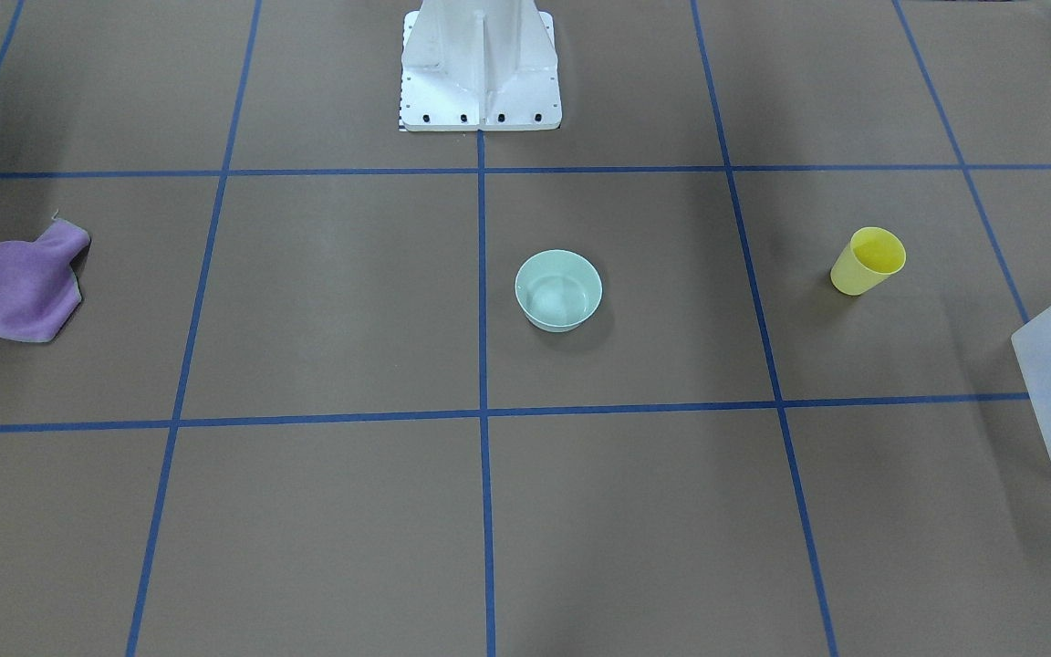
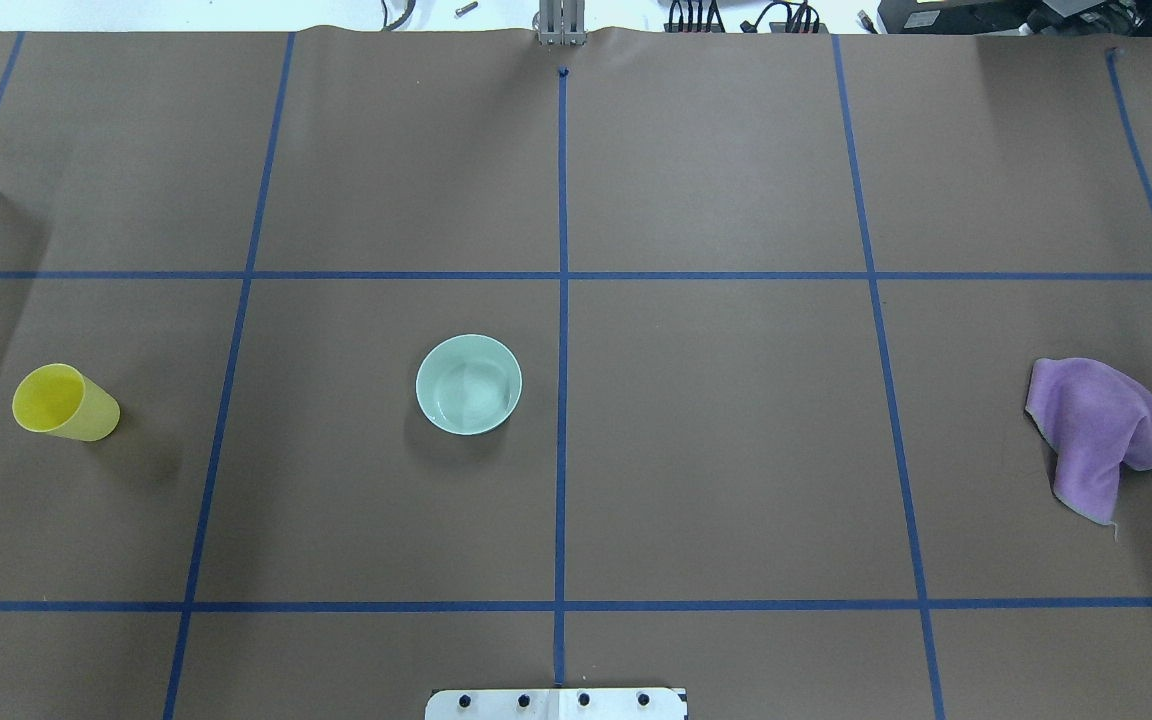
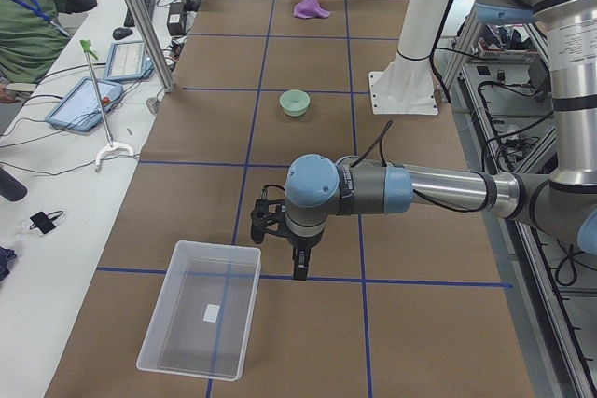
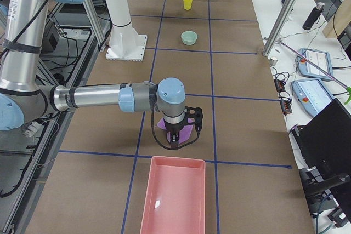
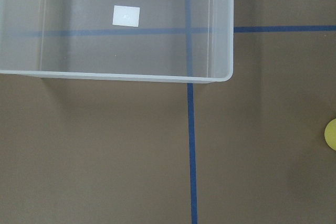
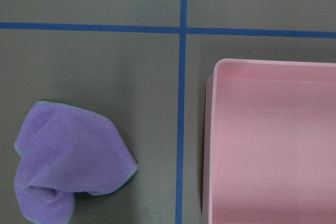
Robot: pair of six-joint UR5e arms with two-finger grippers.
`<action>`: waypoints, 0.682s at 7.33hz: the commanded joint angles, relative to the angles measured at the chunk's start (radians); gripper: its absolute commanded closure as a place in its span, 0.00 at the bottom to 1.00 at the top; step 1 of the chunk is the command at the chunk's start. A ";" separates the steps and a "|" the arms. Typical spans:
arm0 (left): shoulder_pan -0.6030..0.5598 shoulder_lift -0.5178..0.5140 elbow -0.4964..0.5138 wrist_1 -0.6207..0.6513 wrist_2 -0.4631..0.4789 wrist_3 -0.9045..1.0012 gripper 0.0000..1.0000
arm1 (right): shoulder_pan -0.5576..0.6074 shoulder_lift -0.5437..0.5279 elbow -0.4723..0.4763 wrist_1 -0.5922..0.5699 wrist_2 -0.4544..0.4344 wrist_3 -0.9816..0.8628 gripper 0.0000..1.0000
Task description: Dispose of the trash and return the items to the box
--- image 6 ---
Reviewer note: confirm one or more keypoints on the purple microfiber cloth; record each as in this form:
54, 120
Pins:
66, 150

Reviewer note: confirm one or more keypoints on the pink plastic bin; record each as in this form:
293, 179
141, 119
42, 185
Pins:
269, 143

